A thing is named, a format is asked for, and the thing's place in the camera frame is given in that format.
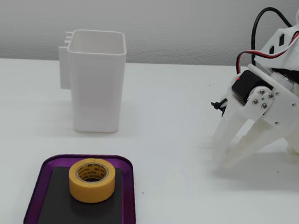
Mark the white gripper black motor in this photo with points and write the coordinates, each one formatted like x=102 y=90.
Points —
x=280 y=107

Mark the yellow masking tape roll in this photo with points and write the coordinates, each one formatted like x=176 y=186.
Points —
x=91 y=190

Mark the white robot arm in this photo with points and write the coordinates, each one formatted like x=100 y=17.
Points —
x=292 y=50

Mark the white plastic container box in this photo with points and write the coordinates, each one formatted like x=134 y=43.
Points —
x=97 y=88

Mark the purple metal tray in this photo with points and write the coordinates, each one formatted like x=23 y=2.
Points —
x=131 y=192

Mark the black tray mat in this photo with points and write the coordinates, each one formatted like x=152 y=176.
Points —
x=56 y=200

